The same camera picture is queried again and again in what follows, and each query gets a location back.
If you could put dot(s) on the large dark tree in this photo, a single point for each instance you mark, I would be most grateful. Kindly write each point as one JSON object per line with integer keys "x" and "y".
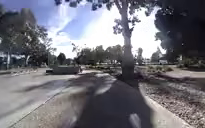
{"x": 190, "y": 26}

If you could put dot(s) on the white vehicle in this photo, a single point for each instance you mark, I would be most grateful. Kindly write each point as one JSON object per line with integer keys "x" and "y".
{"x": 163, "y": 61}

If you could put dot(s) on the distant row of trees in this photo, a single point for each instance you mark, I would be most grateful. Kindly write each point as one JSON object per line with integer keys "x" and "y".
{"x": 100, "y": 55}

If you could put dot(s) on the gravel mulch bed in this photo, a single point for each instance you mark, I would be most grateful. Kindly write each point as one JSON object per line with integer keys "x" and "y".
{"x": 186, "y": 96}

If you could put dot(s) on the grey asphalt road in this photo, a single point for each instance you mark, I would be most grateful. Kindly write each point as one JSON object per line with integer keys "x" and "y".
{"x": 13, "y": 90}

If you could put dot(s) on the tall tree with pale trunk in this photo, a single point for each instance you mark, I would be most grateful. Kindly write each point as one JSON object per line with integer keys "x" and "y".
{"x": 127, "y": 50}

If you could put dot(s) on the grey concrete pavement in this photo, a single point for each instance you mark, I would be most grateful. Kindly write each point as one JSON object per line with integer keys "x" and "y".
{"x": 100, "y": 110}

